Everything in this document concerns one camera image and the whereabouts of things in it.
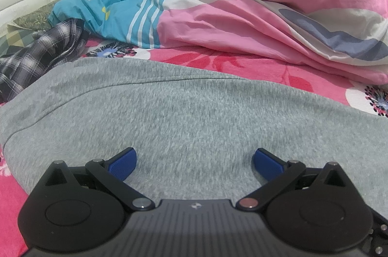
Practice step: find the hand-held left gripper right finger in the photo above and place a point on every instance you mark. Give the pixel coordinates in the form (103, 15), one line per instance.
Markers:
(266, 164)

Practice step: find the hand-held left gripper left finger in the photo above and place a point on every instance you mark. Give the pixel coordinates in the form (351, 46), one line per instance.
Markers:
(122, 164)

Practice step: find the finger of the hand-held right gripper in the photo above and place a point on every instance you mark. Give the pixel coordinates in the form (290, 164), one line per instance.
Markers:
(380, 232)

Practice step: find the grey sweatpants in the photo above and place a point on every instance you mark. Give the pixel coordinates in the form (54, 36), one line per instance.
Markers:
(194, 111)

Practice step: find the black and white plaid shirt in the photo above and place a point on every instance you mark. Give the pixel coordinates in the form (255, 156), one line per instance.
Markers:
(39, 54)

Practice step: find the pink and teal floral duvet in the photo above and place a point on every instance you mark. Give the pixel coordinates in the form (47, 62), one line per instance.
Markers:
(242, 17)

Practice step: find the pale checked pillow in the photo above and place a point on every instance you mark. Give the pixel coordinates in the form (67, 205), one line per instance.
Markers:
(15, 42)

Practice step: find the green patterned pillow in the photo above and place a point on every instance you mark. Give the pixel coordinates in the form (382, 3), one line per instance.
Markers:
(36, 19)

